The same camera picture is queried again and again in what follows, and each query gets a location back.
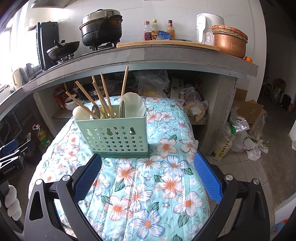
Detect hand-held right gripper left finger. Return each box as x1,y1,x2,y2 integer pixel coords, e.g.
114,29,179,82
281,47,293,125
24,153,103,241

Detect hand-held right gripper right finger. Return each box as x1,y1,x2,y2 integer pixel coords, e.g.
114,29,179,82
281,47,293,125
193,152,270,241

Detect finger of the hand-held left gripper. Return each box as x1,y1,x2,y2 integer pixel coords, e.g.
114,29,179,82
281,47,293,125
0,139,19,155
13,140,36,160

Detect green plastic utensil holder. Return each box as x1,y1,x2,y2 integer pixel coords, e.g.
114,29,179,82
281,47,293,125
75,113,151,159

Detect white round rice spoon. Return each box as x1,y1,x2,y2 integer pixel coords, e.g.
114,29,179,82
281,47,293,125
72,105,87,121

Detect white ceramic spoon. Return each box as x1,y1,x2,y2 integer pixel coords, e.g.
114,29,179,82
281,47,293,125
119,92,146,117

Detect person's left hand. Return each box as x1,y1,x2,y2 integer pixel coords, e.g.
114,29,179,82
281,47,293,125
5,185,22,220

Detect cooking oil bottle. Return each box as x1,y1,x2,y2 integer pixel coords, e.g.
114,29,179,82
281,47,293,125
32,123,52,147

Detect grey drain pipes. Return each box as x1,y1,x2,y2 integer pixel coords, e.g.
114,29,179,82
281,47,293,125
0,111,23,139

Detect white rice sack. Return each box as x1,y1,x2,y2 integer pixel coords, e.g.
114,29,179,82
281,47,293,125
211,130,234,161

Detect white bag with red print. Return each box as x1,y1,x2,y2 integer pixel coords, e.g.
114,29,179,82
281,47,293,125
231,137,251,153

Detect perforated metal shelf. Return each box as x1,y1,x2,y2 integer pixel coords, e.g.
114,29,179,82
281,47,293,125
188,116,208,126
52,113,78,121

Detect crumpled white plastic bag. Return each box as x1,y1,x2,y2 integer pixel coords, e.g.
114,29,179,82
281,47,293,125
246,144,263,161

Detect floral blue blanket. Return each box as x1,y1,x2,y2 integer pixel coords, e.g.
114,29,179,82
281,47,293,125
29,95,210,241

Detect red packaged goods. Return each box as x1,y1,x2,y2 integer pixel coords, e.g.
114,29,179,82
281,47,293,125
53,89,67,108

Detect stack of white bowls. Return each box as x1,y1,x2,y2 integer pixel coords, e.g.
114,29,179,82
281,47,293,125
64,94,80,110

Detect silver green plastic bag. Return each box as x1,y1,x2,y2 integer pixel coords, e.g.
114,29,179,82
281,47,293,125
228,109,250,135

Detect green vegetable bunch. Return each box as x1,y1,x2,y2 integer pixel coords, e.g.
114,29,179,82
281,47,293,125
258,139,271,153

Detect cream thermos mug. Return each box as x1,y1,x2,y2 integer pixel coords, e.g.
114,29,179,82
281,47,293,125
13,69,23,90

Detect bag of soybeans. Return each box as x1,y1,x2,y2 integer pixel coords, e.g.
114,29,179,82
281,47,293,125
184,101,208,122

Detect tall clear plastic bag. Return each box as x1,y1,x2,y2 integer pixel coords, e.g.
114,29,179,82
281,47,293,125
250,113,266,142

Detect brown cardboard box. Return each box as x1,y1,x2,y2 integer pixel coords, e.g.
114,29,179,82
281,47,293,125
231,89,266,126

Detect pink plastic bag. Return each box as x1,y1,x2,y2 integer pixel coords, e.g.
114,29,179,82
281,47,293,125
180,85,206,103

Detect blue orange packet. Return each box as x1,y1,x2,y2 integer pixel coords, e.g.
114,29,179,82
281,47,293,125
272,219,289,234

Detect white cardboard carton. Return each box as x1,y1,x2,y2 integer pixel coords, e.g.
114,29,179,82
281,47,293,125
170,77,185,99

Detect black stove splash panel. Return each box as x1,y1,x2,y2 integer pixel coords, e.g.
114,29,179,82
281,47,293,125
36,21,59,71

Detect black wok with lid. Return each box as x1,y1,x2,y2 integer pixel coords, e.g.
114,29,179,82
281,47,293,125
46,39,80,60

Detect distant dark containers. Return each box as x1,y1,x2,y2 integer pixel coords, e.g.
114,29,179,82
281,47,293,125
266,79,294,112

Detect crumpled clear plastic bag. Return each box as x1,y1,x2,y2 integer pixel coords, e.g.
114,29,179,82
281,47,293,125
134,70,170,93

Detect concrete kitchen counter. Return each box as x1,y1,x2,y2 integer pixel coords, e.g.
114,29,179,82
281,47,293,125
0,44,259,158

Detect gas stove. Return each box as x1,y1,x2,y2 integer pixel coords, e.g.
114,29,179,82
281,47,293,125
54,42,121,65

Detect copper coloured pot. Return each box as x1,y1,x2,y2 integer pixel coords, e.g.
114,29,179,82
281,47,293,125
212,32,248,59

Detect long wooden cutting board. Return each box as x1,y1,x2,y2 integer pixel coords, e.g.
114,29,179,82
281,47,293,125
116,39,221,51

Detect black cooking pot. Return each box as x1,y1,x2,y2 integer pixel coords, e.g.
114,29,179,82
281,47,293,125
80,9,123,47

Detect blue seasoning packet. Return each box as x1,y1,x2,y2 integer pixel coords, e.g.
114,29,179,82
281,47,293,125
158,30,173,40

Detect woven basket tray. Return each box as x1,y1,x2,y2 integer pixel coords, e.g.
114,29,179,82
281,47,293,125
211,25,248,41

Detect white kitchen appliance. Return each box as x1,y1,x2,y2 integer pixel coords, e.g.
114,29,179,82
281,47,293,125
196,13,225,44

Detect red capped sauce bottle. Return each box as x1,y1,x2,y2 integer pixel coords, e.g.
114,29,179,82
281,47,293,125
167,20,175,40

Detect dark sauce bottle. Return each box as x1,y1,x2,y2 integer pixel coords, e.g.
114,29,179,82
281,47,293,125
143,21,152,41

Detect yellow capped sauce bottle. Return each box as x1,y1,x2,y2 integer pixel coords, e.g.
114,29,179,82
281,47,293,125
151,19,159,40

